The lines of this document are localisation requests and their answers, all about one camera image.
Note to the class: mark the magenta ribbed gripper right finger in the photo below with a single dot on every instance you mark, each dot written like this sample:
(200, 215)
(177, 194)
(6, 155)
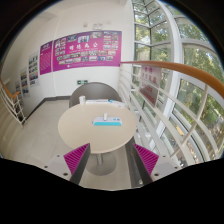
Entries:
(147, 167)

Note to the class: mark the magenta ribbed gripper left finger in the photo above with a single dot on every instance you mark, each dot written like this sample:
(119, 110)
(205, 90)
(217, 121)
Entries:
(71, 165)

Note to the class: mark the white charger plug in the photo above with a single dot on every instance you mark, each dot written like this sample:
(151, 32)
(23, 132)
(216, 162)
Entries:
(105, 116)

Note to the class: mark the white teal power strip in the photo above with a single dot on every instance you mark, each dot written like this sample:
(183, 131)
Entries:
(110, 121)

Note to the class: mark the round beige table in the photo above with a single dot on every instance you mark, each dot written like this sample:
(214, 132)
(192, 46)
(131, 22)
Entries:
(76, 128)

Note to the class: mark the white paper cup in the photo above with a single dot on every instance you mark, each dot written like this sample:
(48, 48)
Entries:
(82, 100)

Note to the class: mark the white papers on chair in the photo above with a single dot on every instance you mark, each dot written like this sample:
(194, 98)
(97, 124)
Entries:
(106, 101)

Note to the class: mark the grey curved sofa chair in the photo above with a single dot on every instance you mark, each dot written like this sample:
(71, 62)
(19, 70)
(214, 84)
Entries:
(92, 91)

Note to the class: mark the green exit sign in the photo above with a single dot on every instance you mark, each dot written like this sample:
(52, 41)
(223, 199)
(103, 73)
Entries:
(81, 82)

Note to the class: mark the red white sign panel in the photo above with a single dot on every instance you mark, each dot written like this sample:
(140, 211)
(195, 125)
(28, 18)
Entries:
(150, 79)

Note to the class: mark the white stair railing left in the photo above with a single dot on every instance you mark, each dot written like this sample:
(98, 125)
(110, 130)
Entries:
(12, 103)

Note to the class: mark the orange wooden handrail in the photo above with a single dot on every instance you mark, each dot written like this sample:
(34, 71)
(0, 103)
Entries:
(196, 73)

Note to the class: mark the white photo notice board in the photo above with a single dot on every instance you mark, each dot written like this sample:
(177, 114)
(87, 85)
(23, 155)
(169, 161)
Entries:
(33, 69)

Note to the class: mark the large magenta wall poster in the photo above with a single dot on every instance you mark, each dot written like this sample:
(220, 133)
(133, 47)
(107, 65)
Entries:
(87, 49)

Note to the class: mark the narrow magenta wall poster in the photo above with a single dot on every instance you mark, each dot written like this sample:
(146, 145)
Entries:
(45, 58)

